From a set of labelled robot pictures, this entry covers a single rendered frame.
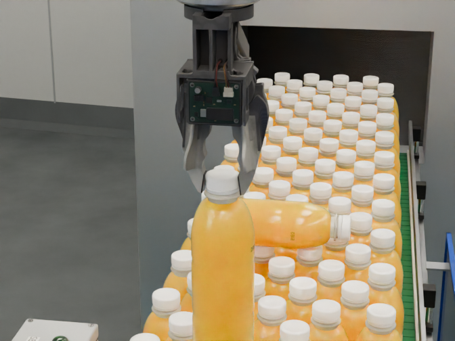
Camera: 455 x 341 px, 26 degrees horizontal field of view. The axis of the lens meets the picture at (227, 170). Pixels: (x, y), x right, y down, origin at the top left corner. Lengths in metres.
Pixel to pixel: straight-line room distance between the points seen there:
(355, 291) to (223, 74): 0.52
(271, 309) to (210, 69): 0.47
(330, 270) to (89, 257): 2.74
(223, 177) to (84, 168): 4.05
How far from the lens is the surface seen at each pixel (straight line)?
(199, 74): 0.98
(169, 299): 1.37
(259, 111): 1.05
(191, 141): 1.05
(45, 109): 5.81
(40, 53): 5.75
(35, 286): 3.92
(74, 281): 3.93
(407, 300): 1.85
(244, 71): 1.00
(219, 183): 1.07
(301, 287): 1.40
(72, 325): 1.35
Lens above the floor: 1.75
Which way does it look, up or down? 20 degrees down
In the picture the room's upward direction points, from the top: straight up
